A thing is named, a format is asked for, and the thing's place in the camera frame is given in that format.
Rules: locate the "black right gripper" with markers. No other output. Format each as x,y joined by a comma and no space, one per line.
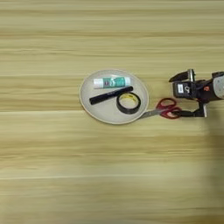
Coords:
204,89

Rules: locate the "black tape roll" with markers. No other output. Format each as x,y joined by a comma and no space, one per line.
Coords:
120,107

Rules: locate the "black marker pen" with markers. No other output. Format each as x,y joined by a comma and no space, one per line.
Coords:
108,95

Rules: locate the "round beige plate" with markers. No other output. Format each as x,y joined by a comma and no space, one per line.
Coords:
105,112

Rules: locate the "white green glue stick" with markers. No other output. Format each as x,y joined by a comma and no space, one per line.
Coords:
112,82

